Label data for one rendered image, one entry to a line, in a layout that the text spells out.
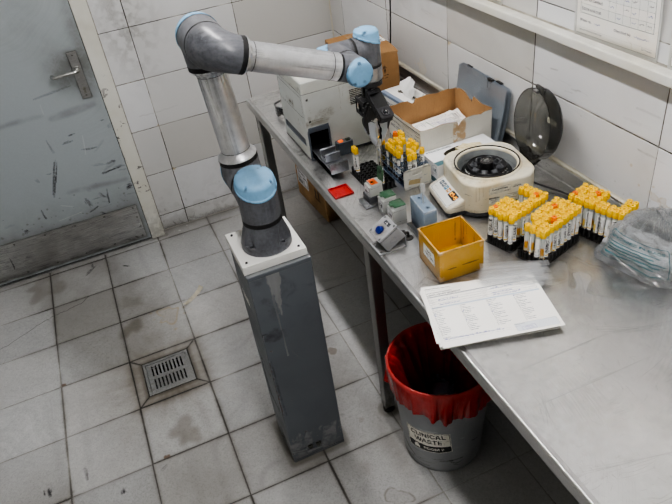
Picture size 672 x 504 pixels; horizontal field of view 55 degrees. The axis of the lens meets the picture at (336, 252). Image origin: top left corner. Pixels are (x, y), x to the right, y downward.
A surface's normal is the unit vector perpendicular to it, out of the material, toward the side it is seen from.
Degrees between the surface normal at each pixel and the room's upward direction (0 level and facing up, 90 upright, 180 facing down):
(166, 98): 90
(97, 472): 0
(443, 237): 90
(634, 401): 0
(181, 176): 90
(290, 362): 90
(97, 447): 0
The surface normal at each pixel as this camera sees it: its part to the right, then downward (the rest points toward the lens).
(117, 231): 0.39, 0.52
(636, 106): -0.91, 0.33
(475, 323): -0.11, -0.80
